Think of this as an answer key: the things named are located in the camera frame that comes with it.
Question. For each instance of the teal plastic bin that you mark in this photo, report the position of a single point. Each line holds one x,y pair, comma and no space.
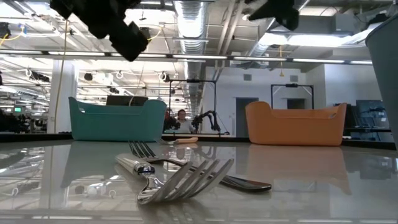
118,124

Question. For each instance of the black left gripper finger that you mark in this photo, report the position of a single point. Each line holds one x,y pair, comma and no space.
143,39
122,43

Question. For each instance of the wall vent grille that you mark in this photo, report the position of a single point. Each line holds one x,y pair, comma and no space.
293,78
247,77

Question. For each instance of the grey door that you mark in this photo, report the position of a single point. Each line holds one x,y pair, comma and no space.
245,118

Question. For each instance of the black aluminium table frame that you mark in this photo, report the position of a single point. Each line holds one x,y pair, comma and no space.
37,136

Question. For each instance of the black background robot arm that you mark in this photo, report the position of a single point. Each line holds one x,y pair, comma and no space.
211,116

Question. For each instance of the dark blue-grey plastic bin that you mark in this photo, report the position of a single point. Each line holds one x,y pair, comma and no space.
385,77

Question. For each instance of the silver ventilation duct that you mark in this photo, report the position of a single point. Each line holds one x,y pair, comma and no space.
191,18

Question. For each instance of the white pillar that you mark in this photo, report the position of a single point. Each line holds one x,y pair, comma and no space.
70,81

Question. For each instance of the person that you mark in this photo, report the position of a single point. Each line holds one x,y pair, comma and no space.
183,125

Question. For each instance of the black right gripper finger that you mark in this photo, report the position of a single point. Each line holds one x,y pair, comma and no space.
267,12
289,19

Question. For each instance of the dark computer monitor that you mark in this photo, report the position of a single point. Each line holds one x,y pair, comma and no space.
373,113

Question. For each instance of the orange plastic bin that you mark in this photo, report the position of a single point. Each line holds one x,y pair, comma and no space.
295,130

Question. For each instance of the green exit sign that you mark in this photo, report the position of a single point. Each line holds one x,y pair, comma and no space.
17,109

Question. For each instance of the black metal frame stand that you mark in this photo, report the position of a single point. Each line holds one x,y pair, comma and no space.
292,85
192,81

